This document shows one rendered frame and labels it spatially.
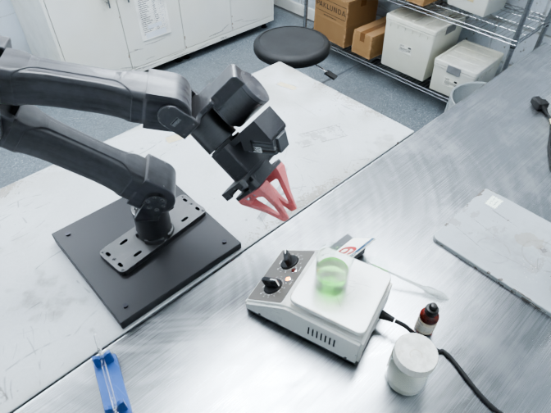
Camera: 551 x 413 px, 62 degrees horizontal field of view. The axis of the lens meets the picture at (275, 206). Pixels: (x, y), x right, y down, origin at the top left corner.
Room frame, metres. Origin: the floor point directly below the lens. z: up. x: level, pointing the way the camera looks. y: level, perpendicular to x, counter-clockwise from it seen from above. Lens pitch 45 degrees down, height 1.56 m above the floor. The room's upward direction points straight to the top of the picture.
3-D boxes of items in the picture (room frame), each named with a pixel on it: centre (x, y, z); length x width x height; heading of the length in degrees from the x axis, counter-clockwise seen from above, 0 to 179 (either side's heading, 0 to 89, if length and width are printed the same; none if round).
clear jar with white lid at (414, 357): (0.29, -0.19, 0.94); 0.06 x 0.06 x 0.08
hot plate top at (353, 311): (0.40, -0.10, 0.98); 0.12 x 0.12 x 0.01; 60
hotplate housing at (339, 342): (0.41, -0.08, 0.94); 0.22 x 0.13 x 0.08; 60
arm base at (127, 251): (0.56, 0.22, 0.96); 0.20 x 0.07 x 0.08; 140
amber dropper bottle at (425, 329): (0.38, -0.24, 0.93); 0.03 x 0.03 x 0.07
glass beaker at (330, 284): (0.40, -0.09, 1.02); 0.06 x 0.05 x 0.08; 101
